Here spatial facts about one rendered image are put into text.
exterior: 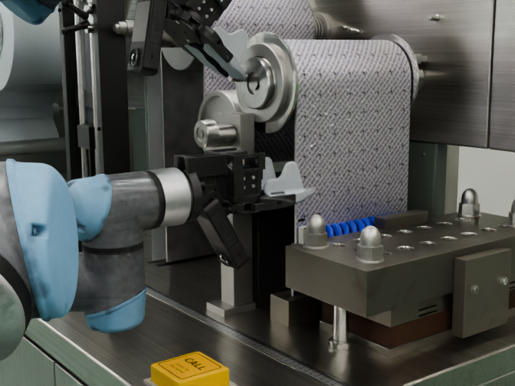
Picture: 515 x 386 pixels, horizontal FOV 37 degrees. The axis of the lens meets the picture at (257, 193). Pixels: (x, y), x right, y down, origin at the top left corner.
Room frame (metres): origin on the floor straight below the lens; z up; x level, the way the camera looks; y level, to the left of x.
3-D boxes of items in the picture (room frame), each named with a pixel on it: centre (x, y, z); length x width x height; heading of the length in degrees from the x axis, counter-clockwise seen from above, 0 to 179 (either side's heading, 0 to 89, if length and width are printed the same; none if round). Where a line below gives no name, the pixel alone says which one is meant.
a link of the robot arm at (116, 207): (0.92, 0.18, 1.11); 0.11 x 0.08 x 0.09; 127
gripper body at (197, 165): (1.01, 0.05, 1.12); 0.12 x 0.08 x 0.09; 127
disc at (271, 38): (1.13, -0.01, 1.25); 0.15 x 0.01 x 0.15; 36
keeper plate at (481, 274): (1.02, -0.31, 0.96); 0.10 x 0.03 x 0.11; 126
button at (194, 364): (0.87, 0.08, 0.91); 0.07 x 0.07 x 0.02; 36
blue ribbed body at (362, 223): (1.14, -0.16, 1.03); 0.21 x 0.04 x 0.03; 126
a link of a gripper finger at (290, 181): (1.05, -0.05, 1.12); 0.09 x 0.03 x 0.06; 118
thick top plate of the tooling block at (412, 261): (1.08, -0.25, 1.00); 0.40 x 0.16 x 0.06; 126
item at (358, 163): (1.16, -0.15, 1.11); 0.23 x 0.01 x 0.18; 126
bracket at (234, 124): (1.14, 0.04, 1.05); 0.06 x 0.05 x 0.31; 126
